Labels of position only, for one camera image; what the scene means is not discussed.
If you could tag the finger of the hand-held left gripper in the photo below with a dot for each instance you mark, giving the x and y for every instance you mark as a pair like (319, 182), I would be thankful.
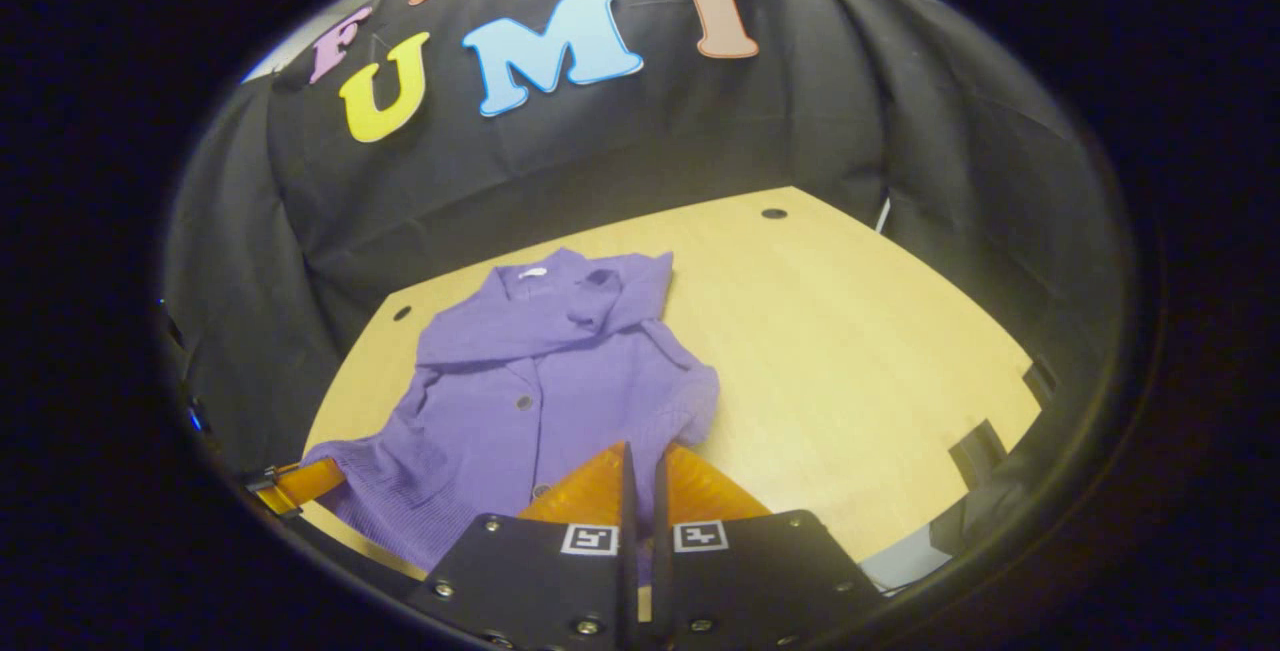
(300, 481)

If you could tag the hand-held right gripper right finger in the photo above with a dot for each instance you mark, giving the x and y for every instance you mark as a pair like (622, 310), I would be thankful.
(660, 571)

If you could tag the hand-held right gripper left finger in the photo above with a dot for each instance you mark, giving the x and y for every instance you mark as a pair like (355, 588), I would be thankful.
(629, 551)

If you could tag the purple button shirt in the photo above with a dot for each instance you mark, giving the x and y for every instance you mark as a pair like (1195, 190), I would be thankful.
(500, 371)

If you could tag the black backdrop cloth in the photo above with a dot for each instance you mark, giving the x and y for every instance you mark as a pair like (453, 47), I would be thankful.
(700, 131)

